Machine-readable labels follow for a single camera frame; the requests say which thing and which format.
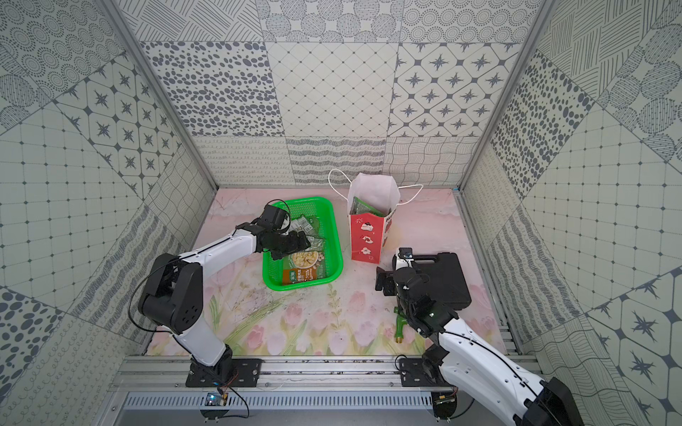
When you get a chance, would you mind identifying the green orange soup packet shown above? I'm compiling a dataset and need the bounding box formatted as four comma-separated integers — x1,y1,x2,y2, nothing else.
282,250,327,285

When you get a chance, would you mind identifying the green plastic basket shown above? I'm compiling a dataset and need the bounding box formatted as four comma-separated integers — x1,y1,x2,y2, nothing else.
263,196,344,291

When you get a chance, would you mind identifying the green red soup packet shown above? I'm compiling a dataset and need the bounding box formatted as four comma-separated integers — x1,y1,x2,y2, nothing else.
350,196,385,218

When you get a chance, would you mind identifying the white red paper gift bag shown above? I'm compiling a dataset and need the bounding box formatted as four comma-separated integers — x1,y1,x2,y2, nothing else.
328,169,424,264

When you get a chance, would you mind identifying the green soup packet back side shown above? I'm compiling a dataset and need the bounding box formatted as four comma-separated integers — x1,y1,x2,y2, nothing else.
289,215,325,252

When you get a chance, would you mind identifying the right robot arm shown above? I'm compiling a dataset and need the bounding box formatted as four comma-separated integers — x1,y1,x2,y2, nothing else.
376,253,584,425

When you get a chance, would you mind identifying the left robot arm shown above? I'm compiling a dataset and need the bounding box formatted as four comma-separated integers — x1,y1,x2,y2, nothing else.
137,203,311,367

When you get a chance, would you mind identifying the green plastic faucet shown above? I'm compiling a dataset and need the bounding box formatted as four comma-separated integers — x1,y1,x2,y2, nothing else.
394,306,407,344

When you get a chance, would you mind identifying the black plastic tool case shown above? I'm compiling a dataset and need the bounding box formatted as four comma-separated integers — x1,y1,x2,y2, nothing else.
392,252,472,314

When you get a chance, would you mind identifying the black round connector board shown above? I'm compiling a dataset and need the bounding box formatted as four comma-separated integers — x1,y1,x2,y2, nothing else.
431,392,458,422

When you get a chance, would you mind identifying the small green circuit board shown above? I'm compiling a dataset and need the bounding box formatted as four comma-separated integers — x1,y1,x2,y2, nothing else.
204,392,226,406

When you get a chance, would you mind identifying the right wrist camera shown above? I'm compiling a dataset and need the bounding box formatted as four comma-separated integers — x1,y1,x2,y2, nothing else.
394,248,414,271

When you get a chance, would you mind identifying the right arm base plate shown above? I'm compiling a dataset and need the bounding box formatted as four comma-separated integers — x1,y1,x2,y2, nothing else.
395,356,447,388

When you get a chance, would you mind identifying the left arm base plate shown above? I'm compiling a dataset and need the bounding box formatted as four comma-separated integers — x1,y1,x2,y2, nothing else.
185,358,263,388

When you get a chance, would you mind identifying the aluminium mounting rail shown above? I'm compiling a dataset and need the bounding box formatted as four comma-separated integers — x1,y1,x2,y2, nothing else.
105,355,550,393

